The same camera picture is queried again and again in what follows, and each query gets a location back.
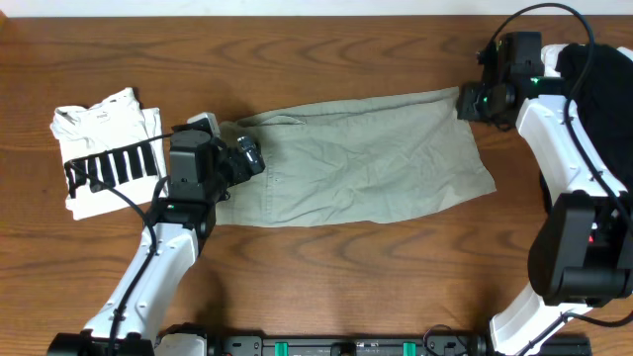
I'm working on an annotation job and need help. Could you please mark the khaki green shorts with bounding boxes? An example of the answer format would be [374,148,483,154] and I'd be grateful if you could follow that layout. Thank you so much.
[217,87,496,227]

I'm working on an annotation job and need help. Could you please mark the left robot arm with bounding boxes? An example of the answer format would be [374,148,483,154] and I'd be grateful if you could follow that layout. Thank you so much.
[47,130,265,356]

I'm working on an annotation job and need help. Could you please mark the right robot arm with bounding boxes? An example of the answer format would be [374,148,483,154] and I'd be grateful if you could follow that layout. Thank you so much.
[457,77,632,355]

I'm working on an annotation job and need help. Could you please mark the white garment under pile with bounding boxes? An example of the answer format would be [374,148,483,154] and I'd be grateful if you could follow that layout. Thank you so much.
[541,44,632,79]

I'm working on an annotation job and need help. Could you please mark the black garment with red tag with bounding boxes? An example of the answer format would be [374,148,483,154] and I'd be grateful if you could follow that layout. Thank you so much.
[562,71,632,190]

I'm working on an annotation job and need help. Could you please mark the white Puma t-shirt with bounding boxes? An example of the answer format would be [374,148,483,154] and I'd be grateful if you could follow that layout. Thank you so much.
[50,87,167,221]

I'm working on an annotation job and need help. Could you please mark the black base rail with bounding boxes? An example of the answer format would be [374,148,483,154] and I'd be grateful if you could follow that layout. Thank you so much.
[209,332,488,356]

